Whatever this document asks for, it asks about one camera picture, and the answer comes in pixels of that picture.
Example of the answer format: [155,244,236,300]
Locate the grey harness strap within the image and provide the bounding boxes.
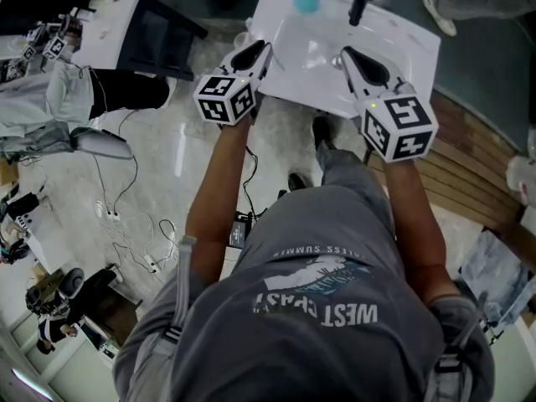
[431,290,490,402]
[160,234,198,348]

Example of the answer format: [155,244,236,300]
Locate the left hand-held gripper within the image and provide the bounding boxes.
[193,39,274,126]

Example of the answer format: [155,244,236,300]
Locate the wooden slatted platform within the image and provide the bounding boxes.
[367,88,527,230]

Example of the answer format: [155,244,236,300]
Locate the person's left forearm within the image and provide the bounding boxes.
[183,117,255,285]

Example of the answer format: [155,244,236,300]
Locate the clear plastic cup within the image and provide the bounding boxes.
[233,30,255,56]

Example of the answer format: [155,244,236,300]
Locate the black box with label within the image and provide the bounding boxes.
[228,210,257,250]

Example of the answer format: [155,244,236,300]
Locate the white power strip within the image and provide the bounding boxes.
[94,200,122,224]
[143,252,163,275]

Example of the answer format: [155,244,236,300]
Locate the person's black shoe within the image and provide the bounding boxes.
[287,173,312,193]
[311,115,337,151]

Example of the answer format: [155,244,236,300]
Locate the person's grey trouser leg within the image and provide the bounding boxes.
[315,139,397,242]

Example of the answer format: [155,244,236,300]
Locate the plastic-wrapped panel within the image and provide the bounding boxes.
[457,227,536,334]

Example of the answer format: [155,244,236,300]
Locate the black stool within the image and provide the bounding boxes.
[78,265,144,345]

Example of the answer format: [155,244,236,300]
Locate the person's right forearm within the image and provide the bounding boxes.
[383,157,461,307]

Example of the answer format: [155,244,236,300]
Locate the person's grey printed t-shirt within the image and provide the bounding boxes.
[111,184,497,402]

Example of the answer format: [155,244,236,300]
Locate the clear plastic bag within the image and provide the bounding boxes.
[504,124,536,209]

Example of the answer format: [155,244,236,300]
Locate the black cable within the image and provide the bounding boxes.
[90,106,139,213]
[241,143,269,225]

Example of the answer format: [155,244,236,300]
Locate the grey chair seat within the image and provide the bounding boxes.
[69,126,135,161]

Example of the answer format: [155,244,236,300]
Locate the white ceramic sink basin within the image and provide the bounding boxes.
[250,0,442,121]

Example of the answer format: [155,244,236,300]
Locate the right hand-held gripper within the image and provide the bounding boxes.
[340,46,440,164]

